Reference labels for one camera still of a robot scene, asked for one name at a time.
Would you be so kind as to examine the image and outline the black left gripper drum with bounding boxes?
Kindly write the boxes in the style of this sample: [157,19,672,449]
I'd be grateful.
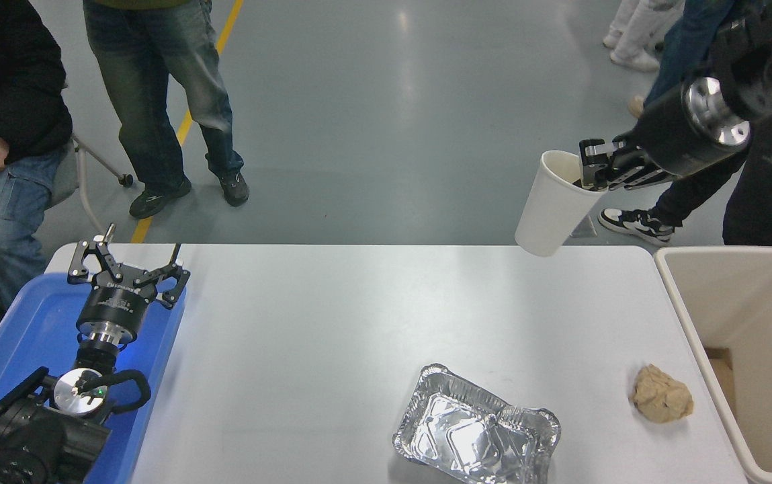
[76,269,159,339]

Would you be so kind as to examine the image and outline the silver foil tray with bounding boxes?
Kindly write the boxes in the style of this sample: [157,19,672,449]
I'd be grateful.
[392,364,561,484]

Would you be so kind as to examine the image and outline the seated person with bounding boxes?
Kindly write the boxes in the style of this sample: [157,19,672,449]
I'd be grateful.
[0,0,75,377]

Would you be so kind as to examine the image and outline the person with white shoes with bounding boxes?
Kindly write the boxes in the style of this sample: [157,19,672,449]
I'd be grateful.
[602,0,686,73]

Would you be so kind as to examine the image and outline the blue plastic tray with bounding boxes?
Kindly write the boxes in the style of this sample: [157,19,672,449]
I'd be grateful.
[0,272,187,484]

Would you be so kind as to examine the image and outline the person with tan shoes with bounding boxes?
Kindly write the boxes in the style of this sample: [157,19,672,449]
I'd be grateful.
[628,0,759,120]

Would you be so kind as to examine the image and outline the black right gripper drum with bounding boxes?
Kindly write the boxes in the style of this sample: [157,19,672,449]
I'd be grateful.
[626,81,749,178]

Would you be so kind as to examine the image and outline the large pale bin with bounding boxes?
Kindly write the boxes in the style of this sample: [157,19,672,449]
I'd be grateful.
[653,246,772,484]

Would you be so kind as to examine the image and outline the person beside bin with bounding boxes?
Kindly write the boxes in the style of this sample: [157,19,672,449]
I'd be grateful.
[597,87,772,247]

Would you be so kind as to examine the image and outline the standing person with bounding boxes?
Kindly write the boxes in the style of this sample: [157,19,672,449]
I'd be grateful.
[82,0,251,220]

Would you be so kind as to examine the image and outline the grey chair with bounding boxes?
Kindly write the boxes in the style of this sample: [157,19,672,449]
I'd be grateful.
[46,133,135,233]

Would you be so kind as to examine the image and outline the white paper cup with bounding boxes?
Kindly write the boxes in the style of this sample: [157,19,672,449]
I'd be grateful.
[514,149,608,258]

